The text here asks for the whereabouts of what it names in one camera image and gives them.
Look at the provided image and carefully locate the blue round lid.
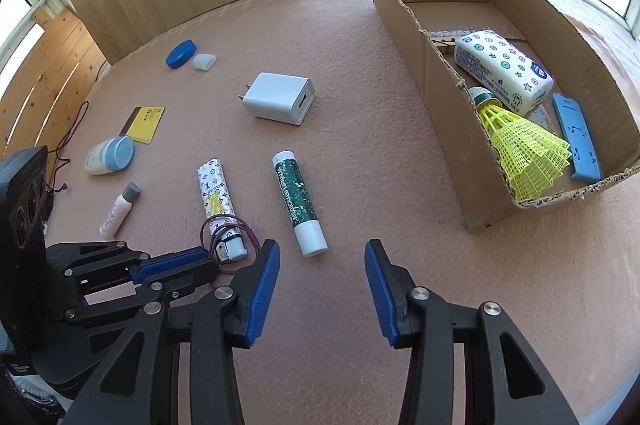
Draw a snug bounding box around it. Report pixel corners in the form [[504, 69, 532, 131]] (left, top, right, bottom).
[[165, 40, 197, 69]]

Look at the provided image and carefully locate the blue plastic clip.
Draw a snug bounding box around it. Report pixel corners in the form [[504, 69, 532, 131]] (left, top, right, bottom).
[[551, 92, 603, 183]]

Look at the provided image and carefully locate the cardboard box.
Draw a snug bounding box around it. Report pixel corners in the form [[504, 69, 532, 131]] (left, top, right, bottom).
[[365, 0, 640, 234]]

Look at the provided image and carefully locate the dark red hair tie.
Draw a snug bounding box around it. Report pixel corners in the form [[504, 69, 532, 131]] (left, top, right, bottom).
[[200, 215, 262, 288]]

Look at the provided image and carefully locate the yellow plastic shuttlecock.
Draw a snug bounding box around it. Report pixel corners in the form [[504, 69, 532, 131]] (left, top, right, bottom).
[[467, 86, 572, 200]]

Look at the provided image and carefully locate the white charger block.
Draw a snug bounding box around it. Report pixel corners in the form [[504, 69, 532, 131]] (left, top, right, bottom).
[[239, 72, 316, 126]]

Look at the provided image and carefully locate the patterned tissue pack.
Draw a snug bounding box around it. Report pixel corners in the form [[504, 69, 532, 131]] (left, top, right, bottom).
[[453, 30, 555, 116]]

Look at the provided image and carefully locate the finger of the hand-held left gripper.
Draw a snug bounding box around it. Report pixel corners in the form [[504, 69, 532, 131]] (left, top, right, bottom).
[[50, 242, 212, 283], [62, 262, 221, 321]]

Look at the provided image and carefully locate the pine plank panel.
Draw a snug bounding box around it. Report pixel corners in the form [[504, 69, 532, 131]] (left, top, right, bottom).
[[0, 7, 108, 156]]

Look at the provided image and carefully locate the green glue stick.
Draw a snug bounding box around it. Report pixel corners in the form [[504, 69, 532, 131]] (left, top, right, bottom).
[[271, 151, 328, 259]]

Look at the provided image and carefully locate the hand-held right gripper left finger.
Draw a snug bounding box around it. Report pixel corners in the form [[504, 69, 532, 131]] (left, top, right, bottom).
[[70, 239, 281, 425]]

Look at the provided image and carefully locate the white patterned lighter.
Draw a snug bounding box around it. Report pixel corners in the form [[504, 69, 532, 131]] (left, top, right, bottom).
[[197, 159, 249, 264]]

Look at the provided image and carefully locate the small white bottle grey cap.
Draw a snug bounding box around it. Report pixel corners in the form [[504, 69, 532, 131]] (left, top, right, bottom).
[[98, 182, 142, 238]]

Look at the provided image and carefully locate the brown charging cable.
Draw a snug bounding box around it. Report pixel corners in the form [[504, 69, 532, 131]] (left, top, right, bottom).
[[42, 101, 91, 196]]

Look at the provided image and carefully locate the white sunscreen tube blue cap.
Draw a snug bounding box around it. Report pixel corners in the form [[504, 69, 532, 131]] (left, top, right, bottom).
[[84, 136, 136, 176]]

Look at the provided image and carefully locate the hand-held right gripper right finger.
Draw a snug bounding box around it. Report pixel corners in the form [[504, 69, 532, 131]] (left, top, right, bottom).
[[364, 239, 581, 425]]

